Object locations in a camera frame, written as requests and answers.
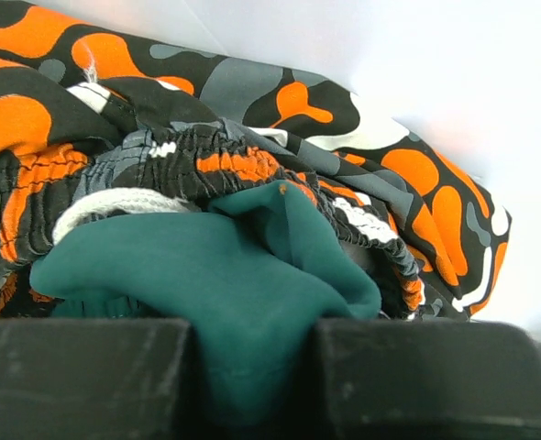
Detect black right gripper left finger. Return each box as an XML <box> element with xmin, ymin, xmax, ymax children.
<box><xmin>0</xmin><ymin>318</ymin><xmax>194</xmax><ymax>439</ymax></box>

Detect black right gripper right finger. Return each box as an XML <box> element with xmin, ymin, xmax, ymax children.
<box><xmin>313</xmin><ymin>319</ymin><xmax>541</xmax><ymax>439</ymax></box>

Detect teal green cloth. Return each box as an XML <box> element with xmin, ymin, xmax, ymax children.
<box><xmin>30</xmin><ymin>181</ymin><xmax>381</xmax><ymax>426</ymax></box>

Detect orange black camouflage shorts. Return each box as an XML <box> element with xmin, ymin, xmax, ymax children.
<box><xmin>0</xmin><ymin>1</ymin><xmax>511</xmax><ymax>320</ymax></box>

